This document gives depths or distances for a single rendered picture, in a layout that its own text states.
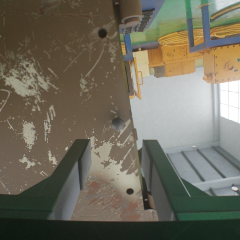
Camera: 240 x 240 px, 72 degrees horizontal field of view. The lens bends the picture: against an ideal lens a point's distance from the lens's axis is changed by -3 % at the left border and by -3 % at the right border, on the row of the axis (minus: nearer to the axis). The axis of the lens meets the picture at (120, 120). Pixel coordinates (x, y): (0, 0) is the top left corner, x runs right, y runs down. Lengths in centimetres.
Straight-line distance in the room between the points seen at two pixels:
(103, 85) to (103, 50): 5
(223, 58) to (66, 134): 323
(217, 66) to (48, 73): 317
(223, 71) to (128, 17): 317
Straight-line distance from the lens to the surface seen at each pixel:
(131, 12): 27
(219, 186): 1350
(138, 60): 620
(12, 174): 36
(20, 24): 30
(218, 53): 335
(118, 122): 25
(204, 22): 336
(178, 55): 645
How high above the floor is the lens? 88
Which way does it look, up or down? 14 degrees up
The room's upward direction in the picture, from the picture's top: 170 degrees clockwise
